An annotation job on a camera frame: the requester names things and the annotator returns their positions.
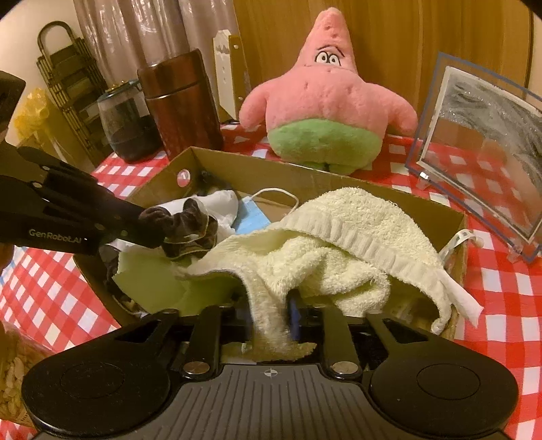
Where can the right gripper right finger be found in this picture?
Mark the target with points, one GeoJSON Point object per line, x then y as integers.
{"type": "Point", "coordinates": [339, 356]}

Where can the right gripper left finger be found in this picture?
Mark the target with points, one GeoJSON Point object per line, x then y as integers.
{"type": "Point", "coordinates": [203, 352]}

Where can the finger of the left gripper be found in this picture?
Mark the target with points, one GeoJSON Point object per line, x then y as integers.
{"type": "Point", "coordinates": [70, 209]}

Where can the light green paper sheet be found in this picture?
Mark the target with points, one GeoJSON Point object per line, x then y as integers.
{"type": "Point", "coordinates": [157, 283]}

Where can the dark velvet scrunchie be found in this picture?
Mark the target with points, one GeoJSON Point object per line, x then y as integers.
{"type": "Point", "coordinates": [192, 232]}

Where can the white quilted face mask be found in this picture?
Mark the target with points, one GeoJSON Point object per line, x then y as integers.
{"type": "Point", "coordinates": [216, 197]}

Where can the cream terry towel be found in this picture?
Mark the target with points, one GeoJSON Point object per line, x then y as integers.
{"type": "Point", "coordinates": [345, 245]}

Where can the blue surgical mask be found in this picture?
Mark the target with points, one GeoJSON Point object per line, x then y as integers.
{"type": "Point", "coordinates": [250, 217]}

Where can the glass jar dark lid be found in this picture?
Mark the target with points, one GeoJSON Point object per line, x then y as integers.
{"type": "Point", "coordinates": [127, 123]}

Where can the red white checkered tablecloth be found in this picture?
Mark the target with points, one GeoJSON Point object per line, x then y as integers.
{"type": "Point", "coordinates": [46, 295]}

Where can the brown wooden canister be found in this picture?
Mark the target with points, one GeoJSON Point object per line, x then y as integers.
{"type": "Point", "coordinates": [178, 95]}

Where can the black metal rack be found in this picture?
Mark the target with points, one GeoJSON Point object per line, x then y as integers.
{"type": "Point", "coordinates": [75, 84]}

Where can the gold-lid nut jar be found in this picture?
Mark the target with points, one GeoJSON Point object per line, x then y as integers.
{"type": "Point", "coordinates": [18, 354]}

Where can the brown cardboard box tray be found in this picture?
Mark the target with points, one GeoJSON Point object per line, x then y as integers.
{"type": "Point", "coordinates": [155, 182]}

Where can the beige curtain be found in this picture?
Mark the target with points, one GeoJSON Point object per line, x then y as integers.
{"type": "Point", "coordinates": [125, 36]}

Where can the pink starfish plush toy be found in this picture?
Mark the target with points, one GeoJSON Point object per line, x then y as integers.
{"type": "Point", "coordinates": [321, 114]}

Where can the framed sand picture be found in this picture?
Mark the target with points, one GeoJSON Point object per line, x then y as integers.
{"type": "Point", "coordinates": [479, 143]}

